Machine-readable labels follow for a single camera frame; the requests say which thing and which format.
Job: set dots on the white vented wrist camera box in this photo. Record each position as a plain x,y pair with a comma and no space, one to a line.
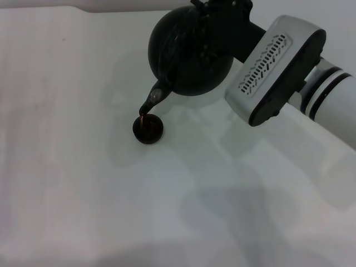
275,69

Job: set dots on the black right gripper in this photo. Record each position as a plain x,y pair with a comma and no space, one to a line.
246,41

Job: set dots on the small dark brown teacup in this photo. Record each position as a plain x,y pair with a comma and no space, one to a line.
148,132

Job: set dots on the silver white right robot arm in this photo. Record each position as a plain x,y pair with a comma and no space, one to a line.
331,97

